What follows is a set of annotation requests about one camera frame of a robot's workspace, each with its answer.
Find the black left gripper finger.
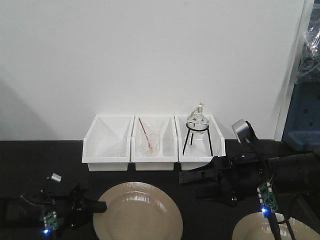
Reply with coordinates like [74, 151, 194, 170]
[81, 199, 107, 213]

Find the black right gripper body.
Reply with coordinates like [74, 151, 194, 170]
[211, 153, 269, 180]

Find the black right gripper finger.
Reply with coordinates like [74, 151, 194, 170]
[178, 163, 217, 185]
[194, 178, 238, 207]

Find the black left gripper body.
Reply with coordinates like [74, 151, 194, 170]
[41, 184, 88, 237]

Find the beige round plate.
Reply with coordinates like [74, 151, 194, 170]
[93, 181, 183, 240]
[232, 212, 320, 240]

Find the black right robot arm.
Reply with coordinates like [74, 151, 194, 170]
[178, 152, 320, 240]

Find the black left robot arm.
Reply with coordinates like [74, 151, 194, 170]
[0, 184, 108, 239]

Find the left green circuit board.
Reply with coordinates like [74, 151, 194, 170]
[43, 211, 60, 231]

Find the green circuit board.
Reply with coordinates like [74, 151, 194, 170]
[256, 181, 279, 214]
[43, 211, 60, 231]

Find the right white storage bin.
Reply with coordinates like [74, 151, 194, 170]
[174, 115, 226, 171]

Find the white storage bin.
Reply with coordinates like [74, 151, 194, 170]
[174, 115, 226, 171]
[81, 115, 134, 172]
[130, 115, 178, 171]

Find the right green circuit board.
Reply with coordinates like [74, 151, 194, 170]
[256, 181, 279, 214]

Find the red glass stirring rod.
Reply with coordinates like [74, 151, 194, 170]
[138, 117, 154, 153]

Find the middle white storage bin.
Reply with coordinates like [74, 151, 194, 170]
[130, 115, 178, 171]

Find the clear glass beaker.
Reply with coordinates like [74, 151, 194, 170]
[139, 134, 160, 157]

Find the glass alcohol lamp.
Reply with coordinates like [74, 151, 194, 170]
[186, 102, 209, 135]

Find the left white storage bin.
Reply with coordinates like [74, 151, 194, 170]
[81, 115, 134, 172]

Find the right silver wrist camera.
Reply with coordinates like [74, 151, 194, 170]
[231, 119, 255, 145]

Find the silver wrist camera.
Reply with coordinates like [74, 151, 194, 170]
[47, 173, 62, 183]
[231, 119, 255, 145]

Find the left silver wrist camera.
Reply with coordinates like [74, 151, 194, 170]
[47, 173, 62, 183]

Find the black wire tripod stand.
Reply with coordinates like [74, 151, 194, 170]
[182, 123, 214, 157]

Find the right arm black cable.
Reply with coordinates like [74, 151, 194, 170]
[247, 139, 298, 240]

